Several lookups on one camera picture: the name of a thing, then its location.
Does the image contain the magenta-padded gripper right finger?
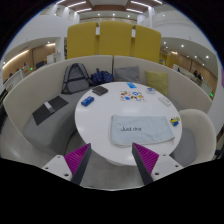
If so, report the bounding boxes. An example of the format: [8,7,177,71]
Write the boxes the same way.
[131,142,184,186]

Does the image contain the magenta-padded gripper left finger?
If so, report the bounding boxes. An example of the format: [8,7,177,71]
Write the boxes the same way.
[41,143,93,186]

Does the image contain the grey cushion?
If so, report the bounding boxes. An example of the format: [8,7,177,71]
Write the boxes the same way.
[113,65,141,84]

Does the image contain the yellow blue toy figure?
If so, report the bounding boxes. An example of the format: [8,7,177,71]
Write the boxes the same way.
[170,115,181,127]

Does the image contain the dark blue patterned bag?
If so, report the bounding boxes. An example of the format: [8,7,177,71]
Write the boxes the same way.
[90,68,115,86]

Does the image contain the dark grey wallet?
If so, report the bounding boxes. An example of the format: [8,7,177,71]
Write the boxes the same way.
[91,85,109,97]

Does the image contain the white sticker sheet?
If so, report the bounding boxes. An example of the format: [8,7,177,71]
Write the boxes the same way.
[119,90,147,103]

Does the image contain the curved beige sofa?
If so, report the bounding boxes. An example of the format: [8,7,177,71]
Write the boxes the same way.
[2,54,214,158]

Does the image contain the black laptop sleeve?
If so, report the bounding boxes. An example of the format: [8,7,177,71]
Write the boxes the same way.
[31,95,70,126]

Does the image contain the grey backpack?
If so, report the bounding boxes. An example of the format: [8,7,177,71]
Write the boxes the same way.
[61,62,94,95]

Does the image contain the flat white box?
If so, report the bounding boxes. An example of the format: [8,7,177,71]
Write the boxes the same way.
[158,96,173,107]

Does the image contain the ceiling light strips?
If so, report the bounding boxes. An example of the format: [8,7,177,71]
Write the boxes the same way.
[54,0,164,14]

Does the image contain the white armchair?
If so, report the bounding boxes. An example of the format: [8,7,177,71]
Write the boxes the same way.
[169,108,218,168]

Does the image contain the light blue towel with lettering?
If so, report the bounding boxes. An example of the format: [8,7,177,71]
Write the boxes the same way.
[109,114,176,148]

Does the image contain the yellow partition panel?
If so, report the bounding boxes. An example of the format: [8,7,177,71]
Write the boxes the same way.
[98,20,134,57]
[66,21,100,60]
[130,24,162,64]

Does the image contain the olive yellow cushion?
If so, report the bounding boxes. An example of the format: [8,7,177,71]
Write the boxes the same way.
[145,70,169,98]

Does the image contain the small blue box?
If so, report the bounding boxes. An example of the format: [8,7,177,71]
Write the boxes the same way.
[80,95,95,107]

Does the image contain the small white grey device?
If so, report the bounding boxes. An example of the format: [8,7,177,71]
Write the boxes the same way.
[43,101,56,114]

